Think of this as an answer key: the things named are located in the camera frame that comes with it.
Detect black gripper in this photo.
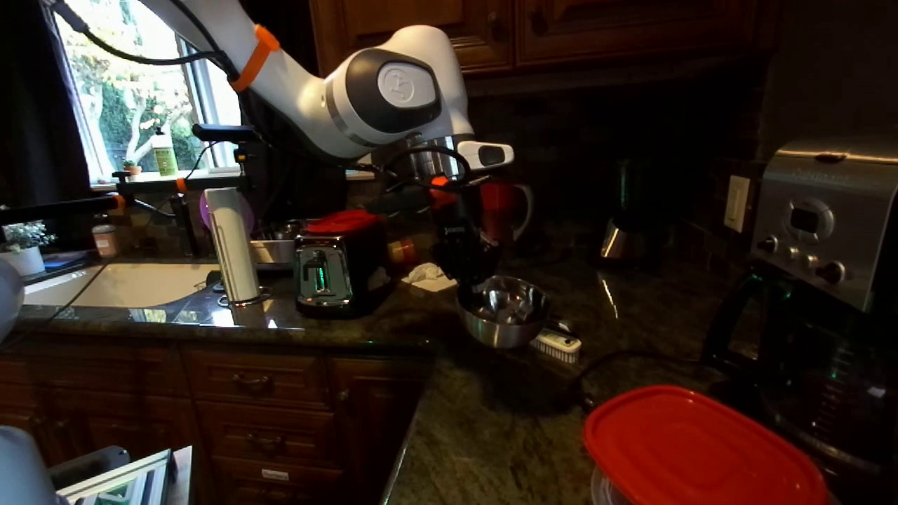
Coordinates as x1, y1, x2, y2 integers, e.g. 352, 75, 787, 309
439, 191, 498, 292

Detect silver metal bowl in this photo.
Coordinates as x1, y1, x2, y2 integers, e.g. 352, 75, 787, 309
457, 274, 550, 347

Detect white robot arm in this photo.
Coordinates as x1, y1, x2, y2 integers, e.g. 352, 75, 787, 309
140, 0, 515, 186

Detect red lidded black appliance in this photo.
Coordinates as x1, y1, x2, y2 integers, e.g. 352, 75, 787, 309
295, 208, 393, 318

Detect small white object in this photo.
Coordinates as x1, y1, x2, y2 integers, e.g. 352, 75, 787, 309
535, 332, 584, 361

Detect wooden upper cabinets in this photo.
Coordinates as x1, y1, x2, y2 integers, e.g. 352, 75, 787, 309
309, 0, 779, 73

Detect wooden cabinets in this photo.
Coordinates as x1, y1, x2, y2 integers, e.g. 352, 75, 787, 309
309, 0, 779, 73
0, 341, 431, 505

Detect white cylinder container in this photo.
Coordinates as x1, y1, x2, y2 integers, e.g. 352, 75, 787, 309
206, 188, 260, 302

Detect wooden lower cabinets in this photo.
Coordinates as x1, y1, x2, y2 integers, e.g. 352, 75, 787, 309
0, 341, 431, 505

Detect red lidded plastic container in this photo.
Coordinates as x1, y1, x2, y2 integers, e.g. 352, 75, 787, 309
584, 383, 831, 505

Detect green dish soap bottle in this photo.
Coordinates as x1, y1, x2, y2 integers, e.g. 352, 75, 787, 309
153, 127, 177, 176

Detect silver black coffee maker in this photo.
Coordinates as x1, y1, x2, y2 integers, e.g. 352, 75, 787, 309
704, 137, 898, 472

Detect open dishwasher door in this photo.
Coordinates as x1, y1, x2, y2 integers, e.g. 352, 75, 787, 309
50, 445, 194, 505

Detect dark window curtain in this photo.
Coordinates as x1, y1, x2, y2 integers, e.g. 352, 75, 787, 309
0, 0, 91, 208

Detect white wall outlet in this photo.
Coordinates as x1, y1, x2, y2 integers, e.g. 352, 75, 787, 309
725, 174, 749, 232

